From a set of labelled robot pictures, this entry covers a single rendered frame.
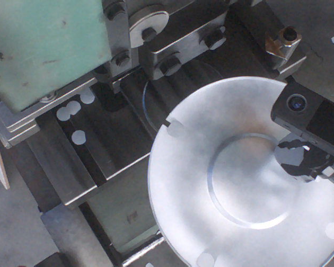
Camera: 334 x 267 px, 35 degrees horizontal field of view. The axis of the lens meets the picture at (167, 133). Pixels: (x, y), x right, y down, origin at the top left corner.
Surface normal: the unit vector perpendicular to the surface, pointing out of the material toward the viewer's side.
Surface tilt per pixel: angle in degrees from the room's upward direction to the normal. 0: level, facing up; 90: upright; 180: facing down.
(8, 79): 90
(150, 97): 0
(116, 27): 90
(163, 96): 0
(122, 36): 90
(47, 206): 0
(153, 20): 90
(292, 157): 67
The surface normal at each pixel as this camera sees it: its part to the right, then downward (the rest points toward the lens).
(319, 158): -0.78, -0.56
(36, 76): 0.54, 0.82
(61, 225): 0.03, -0.25
